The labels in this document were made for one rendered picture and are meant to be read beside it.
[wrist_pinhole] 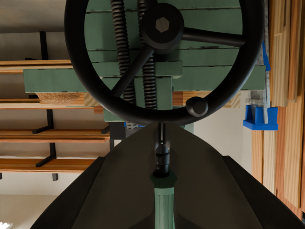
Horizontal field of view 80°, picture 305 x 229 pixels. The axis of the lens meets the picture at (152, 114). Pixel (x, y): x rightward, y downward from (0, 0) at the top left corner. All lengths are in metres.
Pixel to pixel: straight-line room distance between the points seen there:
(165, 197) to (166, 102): 0.36
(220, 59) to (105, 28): 0.29
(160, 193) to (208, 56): 0.42
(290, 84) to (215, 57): 1.35
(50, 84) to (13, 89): 3.22
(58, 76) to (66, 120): 2.80
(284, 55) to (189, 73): 1.39
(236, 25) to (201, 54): 0.10
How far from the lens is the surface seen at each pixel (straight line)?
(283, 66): 1.80
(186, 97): 0.62
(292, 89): 1.77
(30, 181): 4.00
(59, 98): 0.55
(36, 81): 0.55
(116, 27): 0.36
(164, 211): 0.66
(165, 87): 0.36
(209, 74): 0.48
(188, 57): 0.47
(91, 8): 0.52
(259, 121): 1.32
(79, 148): 3.34
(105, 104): 0.28
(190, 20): 0.49
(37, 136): 3.03
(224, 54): 0.49
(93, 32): 0.50
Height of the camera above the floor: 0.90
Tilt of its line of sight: 8 degrees up
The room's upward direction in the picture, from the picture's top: 179 degrees clockwise
